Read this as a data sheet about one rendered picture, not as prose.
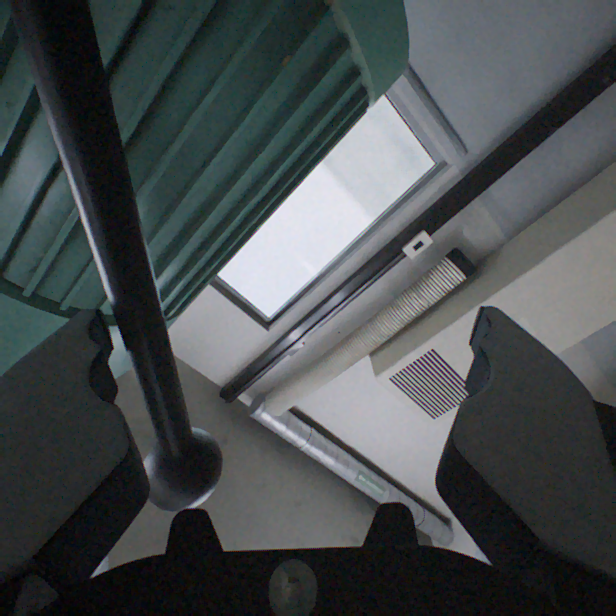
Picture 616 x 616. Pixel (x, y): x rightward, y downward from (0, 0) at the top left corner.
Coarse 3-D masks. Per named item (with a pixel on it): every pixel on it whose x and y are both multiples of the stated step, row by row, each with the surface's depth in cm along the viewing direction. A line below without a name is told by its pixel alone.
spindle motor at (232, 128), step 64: (0, 0) 11; (128, 0) 10; (192, 0) 11; (256, 0) 11; (320, 0) 11; (384, 0) 12; (0, 64) 11; (128, 64) 11; (192, 64) 12; (256, 64) 12; (320, 64) 13; (384, 64) 14; (0, 128) 12; (128, 128) 12; (192, 128) 12; (256, 128) 14; (320, 128) 16; (0, 192) 13; (64, 192) 13; (192, 192) 14; (256, 192) 16; (0, 256) 14; (64, 256) 15; (192, 256) 18; (0, 320) 16; (64, 320) 17
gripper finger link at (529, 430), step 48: (480, 336) 10; (528, 336) 9; (480, 384) 8; (528, 384) 7; (576, 384) 7; (480, 432) 6; (528, 432) 6; (576, 432) 6; (480, 480) 5; (528, 480) 5; (576, 480) 5; (480, 528) 6; (528, 528) 5; (576, 528) 5
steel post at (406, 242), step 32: (608, 64) 117; (576, 96) 122; (544, 128) 127; (512, 160) 133; (448, 192) 143; (480, 192) 139; (416, 224) 146; (384, 256) 154; (352, 288) 162; (320, 320) 171; (288, 352) 182
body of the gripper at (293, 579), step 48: (192, 528) 4; (384, 528) 5; (96, 576) 4; (144, 576) 4; (192, 576) 4; (240, 576) 4; (288, 576) 4; (336, 576) 4; (384, 576) 4; (432, 576) 4; (480, 576) 4
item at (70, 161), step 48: (48, 0) 6; (48, 48) 6; (96, 48) 7; (48, 96) 7; (96, 96) 7; (96, 144) 7; (96, 192) 8; (96, 240) 8; (144, 240) 9; (144, 288) 9; (144, 336) 10; (144, 384) 11; (192, 432) 13; (192, 480) 13
